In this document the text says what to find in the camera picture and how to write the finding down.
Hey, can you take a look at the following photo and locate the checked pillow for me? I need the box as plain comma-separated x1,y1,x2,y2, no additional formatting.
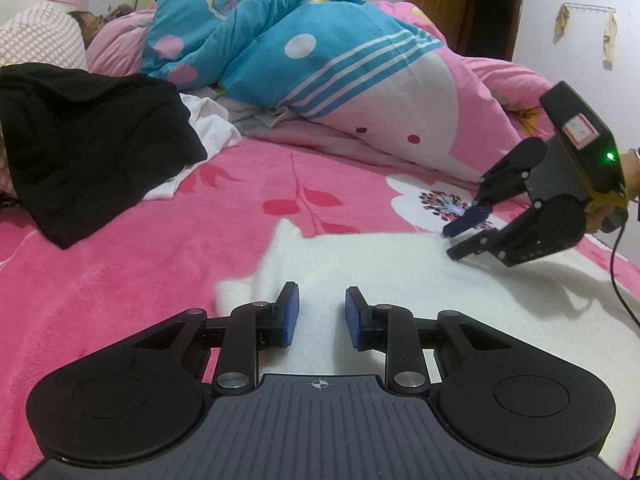
0,1,89,69

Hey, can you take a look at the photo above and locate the pink and blue quilt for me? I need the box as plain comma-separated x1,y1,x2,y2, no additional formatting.
85,0,557,184

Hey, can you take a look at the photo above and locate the white cloth garment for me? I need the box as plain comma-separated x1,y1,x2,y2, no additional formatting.
141,91,244,202

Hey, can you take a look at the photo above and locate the long pale hanging cloth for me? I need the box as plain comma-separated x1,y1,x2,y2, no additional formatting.
601,11,620,72

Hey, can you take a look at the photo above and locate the pink floral blanket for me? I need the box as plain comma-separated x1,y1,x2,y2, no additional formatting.
0,132,640,480

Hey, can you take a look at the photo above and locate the small yellow hanging cloth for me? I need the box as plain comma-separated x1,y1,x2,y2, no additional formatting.
553,4,572,39

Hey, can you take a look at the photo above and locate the brown wooden door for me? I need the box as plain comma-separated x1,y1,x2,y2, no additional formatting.
404,0,527,62

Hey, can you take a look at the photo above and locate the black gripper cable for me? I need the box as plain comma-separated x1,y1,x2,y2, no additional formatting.
609,199,640,327

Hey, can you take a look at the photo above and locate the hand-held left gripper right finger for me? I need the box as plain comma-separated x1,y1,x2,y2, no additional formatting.
345,286,517,395

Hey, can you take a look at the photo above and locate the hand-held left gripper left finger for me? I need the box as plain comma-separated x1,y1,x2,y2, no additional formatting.
131,281,301,395

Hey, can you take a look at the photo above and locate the black garment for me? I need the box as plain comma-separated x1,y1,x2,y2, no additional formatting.
0,61,209,251

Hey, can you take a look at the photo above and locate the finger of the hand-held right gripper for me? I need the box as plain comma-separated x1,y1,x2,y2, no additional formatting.
446,201,547,268
442,161,527,239

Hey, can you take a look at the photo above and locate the wall hook rack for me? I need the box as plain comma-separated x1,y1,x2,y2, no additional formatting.
559,2,618,14

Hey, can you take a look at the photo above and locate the person's right hand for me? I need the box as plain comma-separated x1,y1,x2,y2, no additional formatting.
585,204,609,235

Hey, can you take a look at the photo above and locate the white deer print sweater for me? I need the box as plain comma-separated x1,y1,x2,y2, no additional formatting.
215,217,640,466

